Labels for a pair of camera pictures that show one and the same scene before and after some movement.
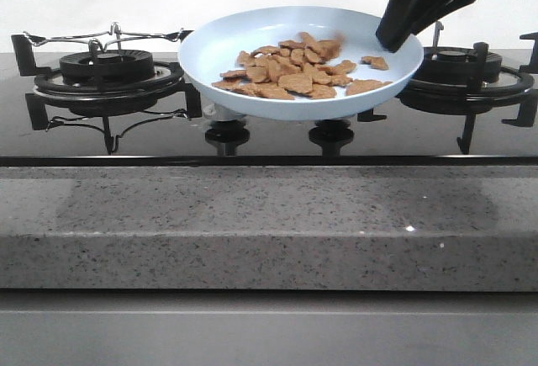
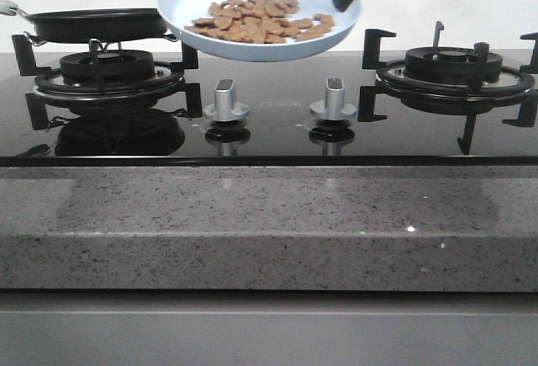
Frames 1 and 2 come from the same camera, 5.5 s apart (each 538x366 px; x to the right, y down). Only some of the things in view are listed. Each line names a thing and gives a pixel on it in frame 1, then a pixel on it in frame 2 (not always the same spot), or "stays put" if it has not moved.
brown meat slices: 299,67 → 259,20
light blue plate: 294,62 → 255,13
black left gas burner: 108,67 stays put
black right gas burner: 445,66 stays put
